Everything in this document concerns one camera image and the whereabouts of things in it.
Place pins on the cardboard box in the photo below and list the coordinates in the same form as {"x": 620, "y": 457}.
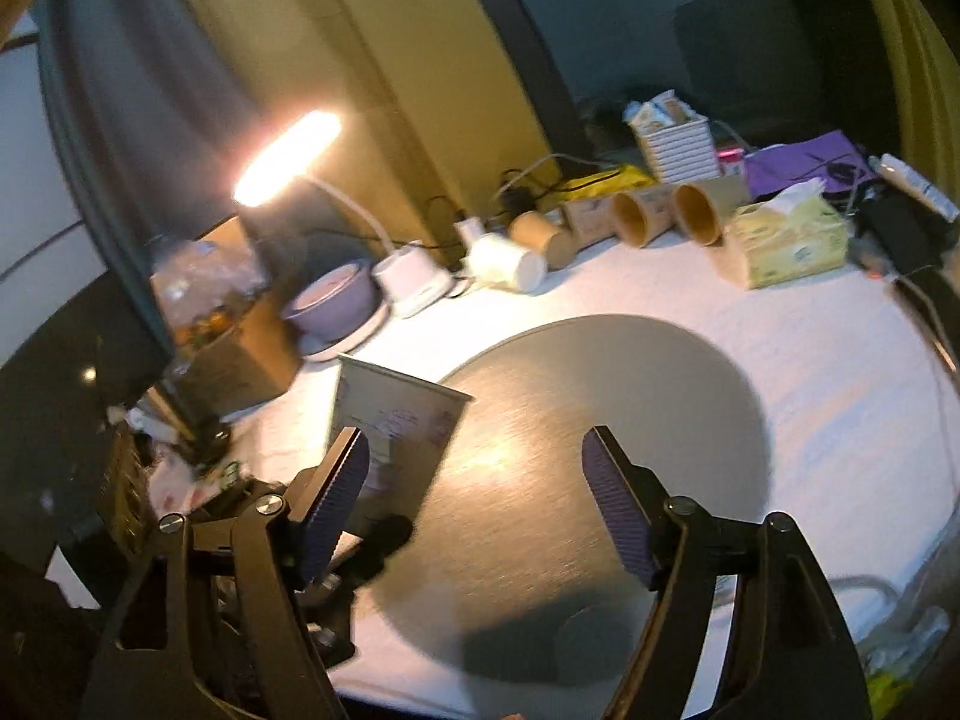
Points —
{"x": 254, "y": 361}

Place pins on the yellow packet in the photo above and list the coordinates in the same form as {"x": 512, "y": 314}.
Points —
{"x": 597, "y": 185}

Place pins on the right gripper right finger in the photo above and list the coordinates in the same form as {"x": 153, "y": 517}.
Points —
{"x": 789, "y": 653}

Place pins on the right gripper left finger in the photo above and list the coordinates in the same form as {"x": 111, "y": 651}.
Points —
{"x": 210, "y": 624}

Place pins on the blue grey curtain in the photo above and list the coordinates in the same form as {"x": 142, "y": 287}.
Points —
{"x": 150, "y": 126}

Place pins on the purple cloth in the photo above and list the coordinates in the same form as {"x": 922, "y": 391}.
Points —
{"x": 831, "y": 157}

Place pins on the yellow curtain left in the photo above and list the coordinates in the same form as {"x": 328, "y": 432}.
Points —
{"x": 433, "y": 112}

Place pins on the yellow curtain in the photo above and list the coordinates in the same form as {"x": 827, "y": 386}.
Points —
{"x": 925, "y": 81}
{"x": 433, "y": 112}

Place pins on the brown paper cup right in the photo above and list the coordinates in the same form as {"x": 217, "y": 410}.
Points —
{"x": 702, "y": 208}

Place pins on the patterned paper cup lying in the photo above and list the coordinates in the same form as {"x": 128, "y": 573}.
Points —
{"x": 640, "y": 215}

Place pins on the white woven basket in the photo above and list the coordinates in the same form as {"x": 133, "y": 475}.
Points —
{"x": 682, "y": 153}

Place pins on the yellow tissue pack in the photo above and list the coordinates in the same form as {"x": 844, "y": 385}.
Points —
{"x": 794, "y": 235}

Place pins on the white paper cup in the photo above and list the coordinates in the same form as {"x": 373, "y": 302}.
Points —
{"x": 501, "y": 262}

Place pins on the white charger plug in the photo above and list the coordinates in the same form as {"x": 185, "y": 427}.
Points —
{"x": 470, "y": 230}

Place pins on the brown paper cup lying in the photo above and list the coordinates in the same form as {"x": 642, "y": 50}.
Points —
{"x": 536, "y": 232}

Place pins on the white tube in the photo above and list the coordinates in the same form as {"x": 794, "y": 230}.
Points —
{"x": 904, "y": 177}

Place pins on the yellow curtain right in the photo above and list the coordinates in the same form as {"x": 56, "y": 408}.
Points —
{"x": 925, "y": 81}

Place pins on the purple bowl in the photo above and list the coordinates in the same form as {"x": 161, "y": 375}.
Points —
{"x": 337, "y": 303}

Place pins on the white plate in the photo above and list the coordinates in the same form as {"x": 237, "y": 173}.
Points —
{"x": 312, "y": 349}

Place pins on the patterned paper cup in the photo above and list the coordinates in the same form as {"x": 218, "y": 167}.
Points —
{"x": 640, "y": 215}
{"x": 408, "y": 422}

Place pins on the clear plastic fruit bag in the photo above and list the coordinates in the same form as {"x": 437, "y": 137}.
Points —
{"x": 204, "y": 289}

